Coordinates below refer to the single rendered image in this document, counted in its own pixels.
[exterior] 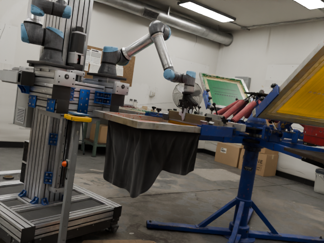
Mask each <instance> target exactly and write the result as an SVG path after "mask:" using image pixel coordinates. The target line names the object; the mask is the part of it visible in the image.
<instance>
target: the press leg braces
mask: <svg viewBox="0 0 324 243"><path fill-rule="evenodd" d="M236 203H237V200H236V199H235V198H234V199H233V200H232V201H230V202H229V203H227V204H226V205H224V206H223V207H222V208H220V209H219V210H217V211H216V212H215V213H213V214H212V215H211V216H209V217H208V218H207V219H205V220H204V221H202V222H201V223H200V224H198V225H197V224H195V226H196V228H201V229H208V227H207V225H208V224H210V223H211V222H213V221H214V220H215V219H217V218H218V217H219V216H221V215H222V214H224V213H225V212H226V211H228V210H229V209H230V208H232V207H233V206H235V205H236ZM251 207H252V208H253V210H254V211H255V212H256V213H257V215H258V216H259V217H260V218H261V220H262V221H263V222H264V223H265V225H266V226H267V227H268V228H269V230H270V231H268V233H269V234H270V235H276V236H282V235H281V234H280V233H278V232H277V231H276V230H275V228H274V227H273V226H272V225H271V223H270V222H269V221H268V220H267V219H266V217H265V216H264V215H263V214H262V212H261V211H260V210H259V208H258V207H257V206H256V205H255V203H254V202H253V201H252V206H251ZM243 209H244V202H242V201H240V204H239V208H238V212H237V216H236V219H235V223H234V227H233V230H232V234H231V237H230V240H228V242H227V243H237V242H235V240H236V237H237V233H238V229H239V226H240V222H241V218H242V214H243Z"/></svg>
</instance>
